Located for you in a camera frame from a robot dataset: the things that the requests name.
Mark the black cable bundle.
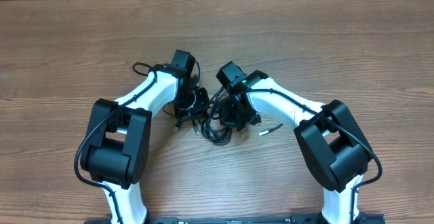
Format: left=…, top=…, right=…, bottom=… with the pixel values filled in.
left=172, top=86, right=284, bottom=146

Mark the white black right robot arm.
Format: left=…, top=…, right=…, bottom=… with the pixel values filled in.
left=216, top=70, right=385, bottom=223

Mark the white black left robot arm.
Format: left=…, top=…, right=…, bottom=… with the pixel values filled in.
left=73, top=54, right=209, bottom=223

